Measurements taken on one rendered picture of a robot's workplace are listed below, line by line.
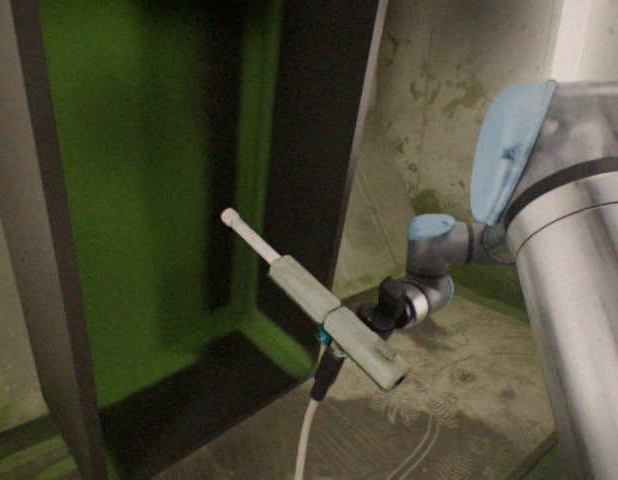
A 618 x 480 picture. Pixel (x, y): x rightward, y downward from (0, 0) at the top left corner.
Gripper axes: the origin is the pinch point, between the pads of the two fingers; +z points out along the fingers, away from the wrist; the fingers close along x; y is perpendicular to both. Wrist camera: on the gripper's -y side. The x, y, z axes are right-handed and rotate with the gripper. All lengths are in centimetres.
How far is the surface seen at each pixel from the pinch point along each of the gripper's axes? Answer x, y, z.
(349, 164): 25.6, -17.3, -22.6
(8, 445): 73, 111, 38
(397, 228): 75, 76, -175
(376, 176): 104, 56, -177
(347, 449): -2, 84, -45
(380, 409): 1, 85, -70
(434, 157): 83, 33, -194
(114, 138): 60, -8, 12
